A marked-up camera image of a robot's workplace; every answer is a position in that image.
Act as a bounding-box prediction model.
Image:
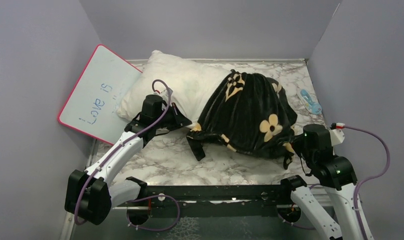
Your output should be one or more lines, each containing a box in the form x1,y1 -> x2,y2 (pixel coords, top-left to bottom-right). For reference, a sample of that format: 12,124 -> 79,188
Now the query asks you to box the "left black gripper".
153,102 -> 191,131

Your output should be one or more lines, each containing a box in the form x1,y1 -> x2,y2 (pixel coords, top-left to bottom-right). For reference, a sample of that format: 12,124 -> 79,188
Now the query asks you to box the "white pillow insert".
117,50 -> 231,128

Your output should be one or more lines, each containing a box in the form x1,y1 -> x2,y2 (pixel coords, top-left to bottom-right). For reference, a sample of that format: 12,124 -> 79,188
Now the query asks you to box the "black floral pillowcase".
186,69 -> 297,170

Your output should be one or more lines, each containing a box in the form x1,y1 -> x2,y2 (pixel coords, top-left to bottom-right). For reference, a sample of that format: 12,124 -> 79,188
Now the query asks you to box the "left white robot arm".
64,94 -> 192,225

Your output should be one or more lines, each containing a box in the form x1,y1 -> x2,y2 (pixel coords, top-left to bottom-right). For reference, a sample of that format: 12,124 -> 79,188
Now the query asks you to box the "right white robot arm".
278,124 -> 373,240

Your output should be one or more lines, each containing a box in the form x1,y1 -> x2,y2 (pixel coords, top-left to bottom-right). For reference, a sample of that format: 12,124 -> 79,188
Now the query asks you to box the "blue packaged small item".
297,89 -> 322,115

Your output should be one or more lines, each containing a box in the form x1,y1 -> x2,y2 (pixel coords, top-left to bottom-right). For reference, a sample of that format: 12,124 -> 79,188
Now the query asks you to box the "pink framed whiteboard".
58,44 -> 142,145

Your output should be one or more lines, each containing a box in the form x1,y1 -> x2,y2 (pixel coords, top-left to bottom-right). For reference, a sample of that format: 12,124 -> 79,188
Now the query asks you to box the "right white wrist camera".
329,122 -> 345,147

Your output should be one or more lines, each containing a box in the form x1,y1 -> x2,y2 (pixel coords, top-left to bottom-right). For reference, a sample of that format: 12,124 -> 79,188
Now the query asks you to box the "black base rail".
115,184 -> 312,219

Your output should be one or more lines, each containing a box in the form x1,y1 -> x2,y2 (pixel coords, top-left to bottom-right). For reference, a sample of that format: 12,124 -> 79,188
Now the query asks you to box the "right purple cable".
277,125 -> 391,240

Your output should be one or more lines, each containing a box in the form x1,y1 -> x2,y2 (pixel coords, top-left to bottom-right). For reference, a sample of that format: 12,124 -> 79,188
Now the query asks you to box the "purple cable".
277,125 -> 391,240
74,79 -> 181,232

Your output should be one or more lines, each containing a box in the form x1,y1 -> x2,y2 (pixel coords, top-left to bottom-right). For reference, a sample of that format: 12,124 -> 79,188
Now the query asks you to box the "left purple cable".
74,79 -> 181,232

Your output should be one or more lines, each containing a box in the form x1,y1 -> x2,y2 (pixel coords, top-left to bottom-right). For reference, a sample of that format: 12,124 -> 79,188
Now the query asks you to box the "aluminium frame rail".
59,139 -> 99,240

